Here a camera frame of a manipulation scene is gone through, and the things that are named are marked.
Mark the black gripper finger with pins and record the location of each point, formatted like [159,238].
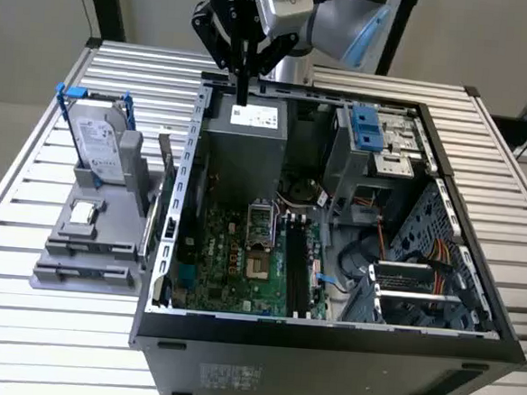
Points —
[211,42]
[278,53]

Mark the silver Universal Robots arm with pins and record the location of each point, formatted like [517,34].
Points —
[339,22]

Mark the black RAM slot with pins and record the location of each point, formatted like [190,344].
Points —
[302,268]
[289,267]

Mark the RAM slot with white clips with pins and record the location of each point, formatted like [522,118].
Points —
[295,267]
[308,268]

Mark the grey power supply unit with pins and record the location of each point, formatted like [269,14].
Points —
[243,160]

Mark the blue plastic drive latch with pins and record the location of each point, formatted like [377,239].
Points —
[365,128]

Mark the grey metal drive cage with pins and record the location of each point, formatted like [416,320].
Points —
[351,176]

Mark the black case fan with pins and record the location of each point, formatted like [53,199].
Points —
[198,188]

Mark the hard disk in blue carrier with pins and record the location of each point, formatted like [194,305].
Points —
[97,145]

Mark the white four-pin connector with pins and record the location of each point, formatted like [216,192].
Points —
[232,228]

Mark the grey parts rack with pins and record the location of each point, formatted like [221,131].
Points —
[121,224]

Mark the CPU socket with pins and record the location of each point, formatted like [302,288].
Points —
[259,265]

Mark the silver CPU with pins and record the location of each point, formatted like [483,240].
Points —
[81,213]

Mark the pale blue flat tab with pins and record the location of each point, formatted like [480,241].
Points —
[325,278]

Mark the blue VGA port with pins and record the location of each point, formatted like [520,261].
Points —
[186,278]

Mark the green motherboard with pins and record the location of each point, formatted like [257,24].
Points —
[261,297]

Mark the perforated metal disk bay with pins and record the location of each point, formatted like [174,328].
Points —
[402,279]

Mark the black open PC case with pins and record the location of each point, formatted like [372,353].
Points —
[278,375]

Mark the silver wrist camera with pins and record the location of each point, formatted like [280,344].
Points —
[281,4]

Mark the black frame post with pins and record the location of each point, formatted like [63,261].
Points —
[398,35]
[107,6]

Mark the graphics card with metal bracket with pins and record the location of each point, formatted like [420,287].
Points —
[168,182]

